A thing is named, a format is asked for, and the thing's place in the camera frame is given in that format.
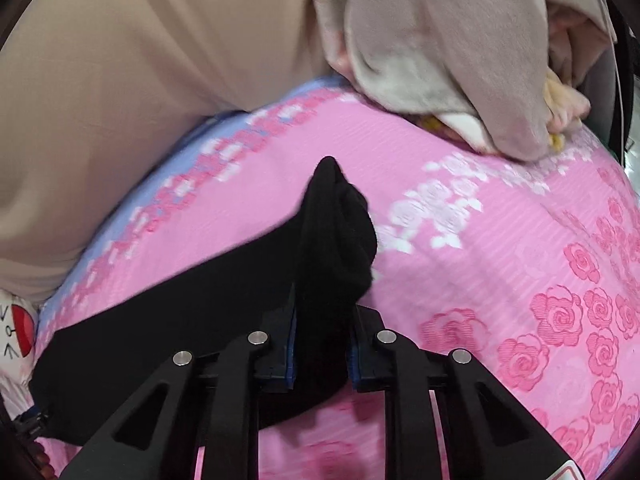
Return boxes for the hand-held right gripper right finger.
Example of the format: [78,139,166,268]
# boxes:
[350,305,576,480]

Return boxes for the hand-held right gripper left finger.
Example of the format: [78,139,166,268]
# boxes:
[57,284,301,480]

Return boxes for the black pants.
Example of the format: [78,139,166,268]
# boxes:
[29,156,378,446]

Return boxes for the pink floral bedsheet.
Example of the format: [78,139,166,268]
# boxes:
[0,77,640,480]

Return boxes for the cartoon print pillow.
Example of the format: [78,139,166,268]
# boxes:
[0,287,40,388]

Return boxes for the beige duvet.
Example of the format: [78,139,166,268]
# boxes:
[0,0,346,306]

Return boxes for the yellow cloth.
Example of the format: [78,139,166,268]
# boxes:
[420,67,592,150]

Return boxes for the beige garment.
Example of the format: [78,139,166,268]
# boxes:
[307,0,618,161]

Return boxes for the dark object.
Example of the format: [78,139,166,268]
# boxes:
[580,0,640,161]

